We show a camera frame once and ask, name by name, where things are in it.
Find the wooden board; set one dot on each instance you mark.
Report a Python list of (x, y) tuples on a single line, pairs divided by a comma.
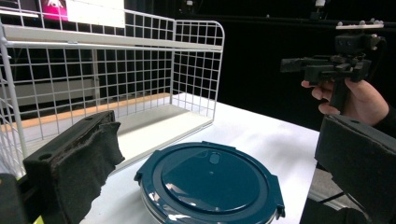
[(77, 112)]

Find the glass container with blue lid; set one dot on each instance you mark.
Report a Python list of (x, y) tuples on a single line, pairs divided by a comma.
[(211, 180)]

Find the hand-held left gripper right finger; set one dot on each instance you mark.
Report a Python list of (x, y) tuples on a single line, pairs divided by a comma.
[(358, 158)]

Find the white board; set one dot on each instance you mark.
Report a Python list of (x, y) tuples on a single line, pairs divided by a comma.
[(96, 12)]

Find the pink sign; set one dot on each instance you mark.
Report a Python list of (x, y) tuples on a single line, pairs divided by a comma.
[(54, 9)]

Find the green plastic bowl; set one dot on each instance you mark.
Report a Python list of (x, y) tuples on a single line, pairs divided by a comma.
[(39, 221)]

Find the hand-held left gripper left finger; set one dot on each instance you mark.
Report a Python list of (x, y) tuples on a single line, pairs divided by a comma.
[(71, 168)]

